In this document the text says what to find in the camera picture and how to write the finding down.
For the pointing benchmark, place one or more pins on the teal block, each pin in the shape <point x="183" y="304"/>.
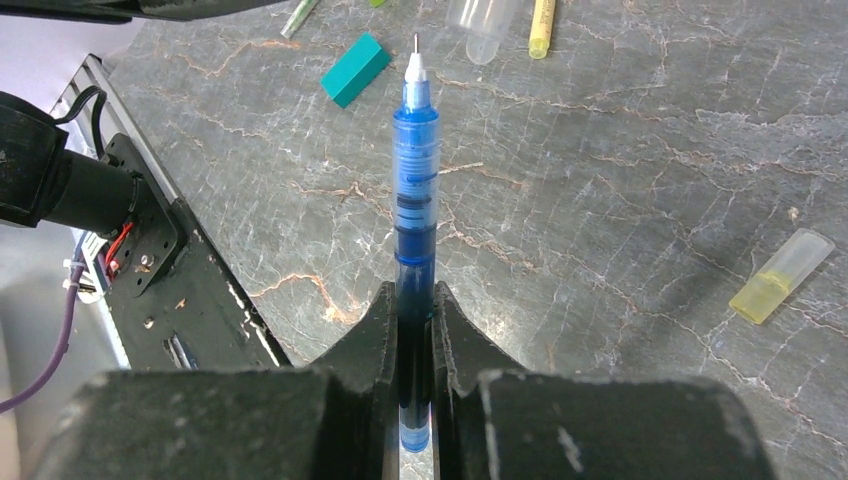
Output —
<point x="355" y="70"/>

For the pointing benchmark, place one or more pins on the clear small pen cap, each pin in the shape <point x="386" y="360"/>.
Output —
<point x="486" y="23"/>

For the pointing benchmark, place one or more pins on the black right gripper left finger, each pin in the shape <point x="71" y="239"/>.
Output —
<point x="336" y="418"/>

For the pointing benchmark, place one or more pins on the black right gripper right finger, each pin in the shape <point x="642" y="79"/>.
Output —
<point x="495" y="419"/>

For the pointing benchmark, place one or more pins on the green highlighter pen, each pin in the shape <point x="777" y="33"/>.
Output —
<point x="297" y="17"/>

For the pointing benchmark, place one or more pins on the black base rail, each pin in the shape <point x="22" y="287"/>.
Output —
<point x="174" y="302"/>

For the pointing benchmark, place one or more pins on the clear yellow pen cap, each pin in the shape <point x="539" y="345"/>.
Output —
<point x="769" y="287"/>

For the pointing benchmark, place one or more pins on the blue pen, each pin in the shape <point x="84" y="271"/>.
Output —
<point x="415" y="187"/>

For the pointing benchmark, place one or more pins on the yellow highlighter pen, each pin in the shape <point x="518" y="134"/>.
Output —
<point x="541" y="28"/>

